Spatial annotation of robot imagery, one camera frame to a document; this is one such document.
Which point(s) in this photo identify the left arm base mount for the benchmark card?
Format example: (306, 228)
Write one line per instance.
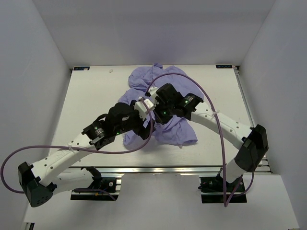
(103, 188)

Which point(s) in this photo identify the lilac zip jacket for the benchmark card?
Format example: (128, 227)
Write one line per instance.
(177, 131)

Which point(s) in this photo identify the dark table corner label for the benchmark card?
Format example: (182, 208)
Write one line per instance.
(224, 66)

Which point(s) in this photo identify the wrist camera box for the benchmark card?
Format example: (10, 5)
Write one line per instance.
(168, 94)
(124, 115)

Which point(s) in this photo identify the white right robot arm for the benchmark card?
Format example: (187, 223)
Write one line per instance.
(251, 142)

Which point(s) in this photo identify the aluminium table front rail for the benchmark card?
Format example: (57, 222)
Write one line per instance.
(159, 169)

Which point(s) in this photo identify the white front cover board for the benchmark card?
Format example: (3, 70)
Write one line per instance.
(169, 202)

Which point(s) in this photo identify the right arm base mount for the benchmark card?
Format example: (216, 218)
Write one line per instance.
(211, 189)

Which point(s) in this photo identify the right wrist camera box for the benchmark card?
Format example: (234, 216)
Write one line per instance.
(168, 94)

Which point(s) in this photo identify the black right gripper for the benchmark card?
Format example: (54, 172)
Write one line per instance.
(160, 119)

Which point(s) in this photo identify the dark left corner label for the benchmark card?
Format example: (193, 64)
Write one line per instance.
(84, 68)

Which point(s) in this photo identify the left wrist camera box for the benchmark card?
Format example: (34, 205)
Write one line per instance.
(124, 115)

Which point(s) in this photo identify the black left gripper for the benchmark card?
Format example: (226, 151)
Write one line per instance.
(144, 132)

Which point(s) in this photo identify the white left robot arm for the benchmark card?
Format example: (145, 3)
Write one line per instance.
(45, 178)

